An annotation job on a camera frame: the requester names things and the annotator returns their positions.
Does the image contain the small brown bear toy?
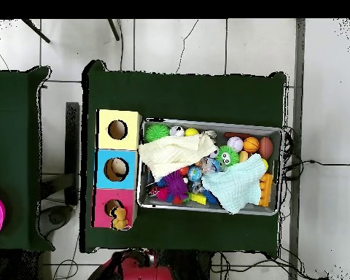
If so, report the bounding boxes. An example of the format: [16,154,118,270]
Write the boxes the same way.
[110,206,130,231]

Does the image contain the black flat panel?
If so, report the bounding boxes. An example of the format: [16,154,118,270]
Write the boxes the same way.
[65,101,81,206]

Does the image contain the mint green cloth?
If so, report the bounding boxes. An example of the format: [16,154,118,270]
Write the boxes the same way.
[201,154,269,215]

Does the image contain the pale yellow cloth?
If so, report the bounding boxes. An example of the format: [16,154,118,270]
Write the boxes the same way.
[138,133,218,181]

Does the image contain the orange basketball toy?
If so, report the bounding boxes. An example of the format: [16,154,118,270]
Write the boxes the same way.
[243,136,261,155]

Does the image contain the black tripod leg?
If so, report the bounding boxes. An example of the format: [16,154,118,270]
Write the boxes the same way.
[21,18,50,44]
[107,18,120,42]

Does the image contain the wooden box three holes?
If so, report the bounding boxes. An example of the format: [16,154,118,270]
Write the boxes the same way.
[93,109,143,230]

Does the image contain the plain green spiky ball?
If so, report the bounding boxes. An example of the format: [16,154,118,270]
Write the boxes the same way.
[144,122,171,144]

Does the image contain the brown rubber ball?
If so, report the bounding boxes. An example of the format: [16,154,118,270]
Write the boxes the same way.
[258,136,275,160]

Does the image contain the dark green side table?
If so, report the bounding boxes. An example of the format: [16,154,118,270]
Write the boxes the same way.
[0,66,53,252]

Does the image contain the green spiky ball with eyes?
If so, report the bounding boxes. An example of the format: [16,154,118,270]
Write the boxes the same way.
[215,145,240,168]

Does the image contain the blue globe ball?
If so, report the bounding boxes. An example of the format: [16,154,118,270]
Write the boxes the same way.
[187,166,203,182]

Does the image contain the white baseball toy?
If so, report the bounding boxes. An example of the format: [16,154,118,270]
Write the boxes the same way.
[227,136,244,153]

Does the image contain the small silver can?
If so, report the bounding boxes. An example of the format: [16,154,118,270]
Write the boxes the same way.
[169,125,186,139]

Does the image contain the purple spiky toy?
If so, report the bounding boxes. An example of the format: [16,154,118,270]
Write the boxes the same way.
[163,171,190,202]

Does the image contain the shallow wire mesh bin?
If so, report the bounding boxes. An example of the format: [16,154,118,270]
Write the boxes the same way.
[137,119,284,217]

